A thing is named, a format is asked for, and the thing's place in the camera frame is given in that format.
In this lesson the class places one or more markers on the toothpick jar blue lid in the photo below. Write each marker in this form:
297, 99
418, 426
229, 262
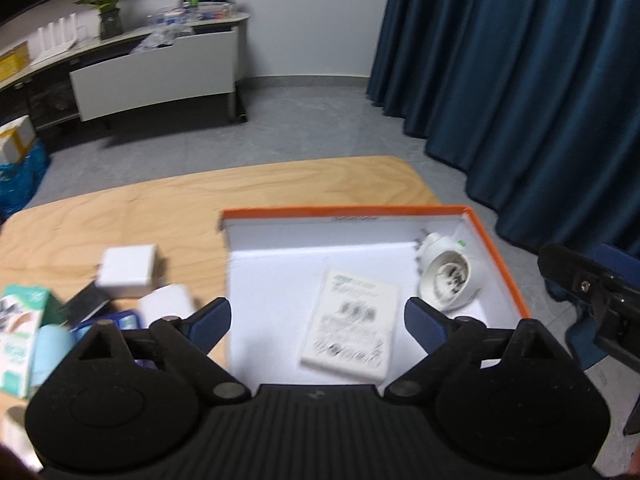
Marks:
52, 343

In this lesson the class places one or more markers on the white square charger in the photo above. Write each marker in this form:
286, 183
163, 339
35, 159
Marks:
127, 271

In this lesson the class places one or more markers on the white foam box with tape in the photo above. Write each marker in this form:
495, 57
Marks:
16, 139

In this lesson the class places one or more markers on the orange white shallow box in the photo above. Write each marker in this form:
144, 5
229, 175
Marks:
318, 293

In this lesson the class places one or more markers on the dark blue curtain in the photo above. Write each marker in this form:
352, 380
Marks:
536, 101

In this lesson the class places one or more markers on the white rounded usb charger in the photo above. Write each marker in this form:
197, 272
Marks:
169, 300

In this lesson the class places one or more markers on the small white paper box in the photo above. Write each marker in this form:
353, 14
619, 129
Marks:
352, 330

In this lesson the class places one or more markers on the white plug-in vaporizer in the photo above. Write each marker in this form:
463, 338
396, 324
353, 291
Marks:
451, 277

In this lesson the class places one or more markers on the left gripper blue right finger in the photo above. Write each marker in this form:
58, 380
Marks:
426, 325

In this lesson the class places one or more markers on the white tv cabinet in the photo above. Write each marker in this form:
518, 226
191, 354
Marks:
97, 79

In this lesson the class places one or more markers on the yellow cardboard box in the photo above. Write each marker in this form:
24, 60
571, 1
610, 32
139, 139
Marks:
14, 60

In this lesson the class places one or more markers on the white wifi router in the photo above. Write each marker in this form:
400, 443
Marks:
56, 38

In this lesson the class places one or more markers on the teal bandage box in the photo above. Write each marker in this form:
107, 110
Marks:
24, 309

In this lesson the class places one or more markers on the black usb charger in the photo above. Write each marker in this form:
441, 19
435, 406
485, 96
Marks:
87, 303

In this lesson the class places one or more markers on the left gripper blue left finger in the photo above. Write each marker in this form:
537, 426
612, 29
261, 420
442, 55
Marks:
207, 326

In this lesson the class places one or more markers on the blue tin box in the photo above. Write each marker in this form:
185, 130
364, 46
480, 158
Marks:
99, 353

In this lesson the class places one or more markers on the blue plastic bag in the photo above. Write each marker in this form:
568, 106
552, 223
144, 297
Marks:
20, 182

